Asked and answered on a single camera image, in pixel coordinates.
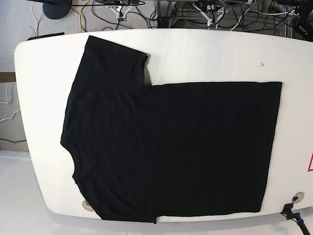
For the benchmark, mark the black T-shirt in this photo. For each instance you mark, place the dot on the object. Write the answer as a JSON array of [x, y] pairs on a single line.
[[184, 149]]

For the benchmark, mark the left metal table grommet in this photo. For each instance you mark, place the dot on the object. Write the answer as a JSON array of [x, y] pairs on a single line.
[[87, 206]]

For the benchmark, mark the metal table grommet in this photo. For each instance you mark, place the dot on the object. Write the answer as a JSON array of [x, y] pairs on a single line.
[[87, 206], [298, 197]]

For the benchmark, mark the black flat bar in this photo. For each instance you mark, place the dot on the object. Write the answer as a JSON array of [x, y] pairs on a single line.
[[45, 36]]

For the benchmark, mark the round black stand base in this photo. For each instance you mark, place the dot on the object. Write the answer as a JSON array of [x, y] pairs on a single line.
[[56, 9]]

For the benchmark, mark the red warning triangle sticker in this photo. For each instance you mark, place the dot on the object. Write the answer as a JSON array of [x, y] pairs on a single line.
[[310, 168]]

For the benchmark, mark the right metal table grommet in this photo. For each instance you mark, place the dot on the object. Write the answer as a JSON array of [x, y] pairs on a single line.
[[298, 197]]

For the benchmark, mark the aluminium frame post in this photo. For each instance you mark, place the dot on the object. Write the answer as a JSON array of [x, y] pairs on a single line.
[[165, 13]]

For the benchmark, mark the black clamp with cable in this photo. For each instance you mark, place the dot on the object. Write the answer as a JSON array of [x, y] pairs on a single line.
[[296, 217]]

